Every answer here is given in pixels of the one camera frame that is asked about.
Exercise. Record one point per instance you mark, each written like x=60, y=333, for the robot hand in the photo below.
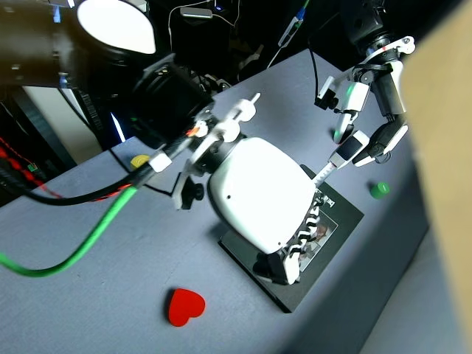
x=392, y=97
x=258, y=191

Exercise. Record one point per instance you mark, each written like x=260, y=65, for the black Let It Be album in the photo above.
x=343, y=225

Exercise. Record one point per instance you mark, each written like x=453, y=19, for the blurred beige cardboard panel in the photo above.
x=442, y=147

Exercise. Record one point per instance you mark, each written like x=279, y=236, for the green cylinder block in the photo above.
x=380, y=190

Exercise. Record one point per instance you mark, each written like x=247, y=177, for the yellow block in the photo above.
x=140, y=160

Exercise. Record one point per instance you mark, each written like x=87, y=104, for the red heart block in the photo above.
x=184, y=306

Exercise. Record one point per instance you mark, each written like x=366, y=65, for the grey table cloth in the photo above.
x=110, y=295

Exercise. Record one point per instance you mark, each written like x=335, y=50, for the grey flat device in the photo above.
x=195, y=13

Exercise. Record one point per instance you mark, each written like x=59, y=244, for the computer tower with light strip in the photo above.
x=55, y=118

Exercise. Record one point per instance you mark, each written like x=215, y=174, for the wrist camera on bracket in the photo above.
x=326, y=99
x=193, y=191

